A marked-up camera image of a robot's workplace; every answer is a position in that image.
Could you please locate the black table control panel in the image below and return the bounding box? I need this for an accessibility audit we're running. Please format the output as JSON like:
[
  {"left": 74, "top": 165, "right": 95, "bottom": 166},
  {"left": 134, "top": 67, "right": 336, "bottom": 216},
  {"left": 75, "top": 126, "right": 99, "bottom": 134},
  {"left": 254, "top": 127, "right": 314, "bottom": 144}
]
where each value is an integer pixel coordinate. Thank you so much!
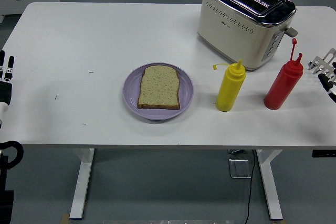
[{"left": 311, "top": 150, "right": 336, "bottom": 158}]

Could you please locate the bread slice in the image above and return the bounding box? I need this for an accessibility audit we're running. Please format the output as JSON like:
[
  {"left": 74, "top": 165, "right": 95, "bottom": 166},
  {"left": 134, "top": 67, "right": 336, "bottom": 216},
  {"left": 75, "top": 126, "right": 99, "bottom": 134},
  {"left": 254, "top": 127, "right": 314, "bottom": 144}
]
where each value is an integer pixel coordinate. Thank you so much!
[{"left": 136, "top": 65, "right": 181, "bottom": 110}]

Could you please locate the white table leg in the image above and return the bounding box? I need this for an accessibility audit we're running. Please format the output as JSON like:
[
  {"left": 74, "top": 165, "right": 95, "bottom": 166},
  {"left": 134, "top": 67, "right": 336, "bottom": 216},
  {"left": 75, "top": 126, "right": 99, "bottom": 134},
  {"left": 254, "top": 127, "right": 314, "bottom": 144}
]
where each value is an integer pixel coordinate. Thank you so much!
[
  {"left": 256, "top": 150, "right": 284, "bottom": 221},
  {"left": 69, "top": 148, "right": 95, "bottom": 220}
]

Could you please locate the purple plate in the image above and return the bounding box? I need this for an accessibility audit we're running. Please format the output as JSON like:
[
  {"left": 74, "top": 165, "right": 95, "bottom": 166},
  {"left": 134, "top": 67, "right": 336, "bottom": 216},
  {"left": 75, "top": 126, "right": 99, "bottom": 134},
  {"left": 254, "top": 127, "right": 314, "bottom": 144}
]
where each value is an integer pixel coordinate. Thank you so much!
[{"left": 123, "top": 62, "right": 195, "bottom": 121}]

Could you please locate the cream and chrome toaster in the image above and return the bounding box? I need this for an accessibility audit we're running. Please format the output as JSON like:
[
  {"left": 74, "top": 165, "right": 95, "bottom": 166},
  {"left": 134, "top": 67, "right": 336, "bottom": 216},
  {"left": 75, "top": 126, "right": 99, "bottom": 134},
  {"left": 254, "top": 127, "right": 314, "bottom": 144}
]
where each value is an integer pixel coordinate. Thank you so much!
[{"left": 197, "top": 0, "right": 299, "bottom": 72}]

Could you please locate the red squeeze bottle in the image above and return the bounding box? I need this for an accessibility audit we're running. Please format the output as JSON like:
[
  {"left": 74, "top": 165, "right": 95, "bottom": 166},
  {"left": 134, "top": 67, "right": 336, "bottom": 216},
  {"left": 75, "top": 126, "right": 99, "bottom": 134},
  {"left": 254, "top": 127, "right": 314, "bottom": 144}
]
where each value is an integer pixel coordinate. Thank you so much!
[{"left": 264, "top": 38, "right": 305, "bottom": 111}]

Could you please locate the silver metal rack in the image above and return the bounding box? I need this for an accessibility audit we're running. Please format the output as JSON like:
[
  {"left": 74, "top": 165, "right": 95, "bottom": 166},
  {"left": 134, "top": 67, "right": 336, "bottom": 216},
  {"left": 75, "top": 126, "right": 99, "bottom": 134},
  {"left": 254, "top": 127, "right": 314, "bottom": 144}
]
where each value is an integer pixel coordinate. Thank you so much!
[{"left": 307, "top": 48, "right": 336, "bottom": 85}]

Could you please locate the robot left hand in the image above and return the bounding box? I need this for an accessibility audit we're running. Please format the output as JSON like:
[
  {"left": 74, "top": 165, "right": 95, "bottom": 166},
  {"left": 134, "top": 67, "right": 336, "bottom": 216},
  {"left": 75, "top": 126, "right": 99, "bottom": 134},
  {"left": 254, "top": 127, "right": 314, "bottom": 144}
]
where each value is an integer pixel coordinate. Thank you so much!
[{"left": 0, "top": 50, "right": 15, "bottom": 130}]

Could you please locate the yellow squeeze bottle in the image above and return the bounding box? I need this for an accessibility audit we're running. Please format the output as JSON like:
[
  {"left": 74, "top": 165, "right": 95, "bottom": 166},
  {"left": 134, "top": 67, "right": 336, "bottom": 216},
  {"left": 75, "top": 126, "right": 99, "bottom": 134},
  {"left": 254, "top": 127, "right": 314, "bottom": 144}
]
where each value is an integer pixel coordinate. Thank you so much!
[{"left": 212, "top": 59, "right": 247, "bottom": 112}]

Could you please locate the metal floor socket box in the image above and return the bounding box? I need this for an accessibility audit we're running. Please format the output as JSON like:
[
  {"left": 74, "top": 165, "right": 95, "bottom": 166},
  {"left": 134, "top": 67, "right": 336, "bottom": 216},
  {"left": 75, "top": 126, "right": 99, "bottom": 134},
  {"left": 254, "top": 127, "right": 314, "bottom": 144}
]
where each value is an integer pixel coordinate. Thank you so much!
[{"left": 228, "top": 158, "right": 253, "bottom": 179}]

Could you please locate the black floor cable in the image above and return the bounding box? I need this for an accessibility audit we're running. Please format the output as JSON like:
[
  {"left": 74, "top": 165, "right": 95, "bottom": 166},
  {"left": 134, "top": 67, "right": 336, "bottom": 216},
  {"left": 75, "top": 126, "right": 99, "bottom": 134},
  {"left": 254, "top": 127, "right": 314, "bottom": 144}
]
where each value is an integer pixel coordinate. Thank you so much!
[{"left": 244, "top": 150, "right": 257, "bottom": 224}]

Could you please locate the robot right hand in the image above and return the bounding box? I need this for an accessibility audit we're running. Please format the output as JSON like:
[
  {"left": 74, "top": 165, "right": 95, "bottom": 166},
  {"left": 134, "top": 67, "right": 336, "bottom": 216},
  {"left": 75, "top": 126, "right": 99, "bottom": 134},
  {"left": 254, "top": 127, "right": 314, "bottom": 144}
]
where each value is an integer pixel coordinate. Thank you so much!
[{"left": 317, "top": 61, "right": 336, "bottom": 104}]

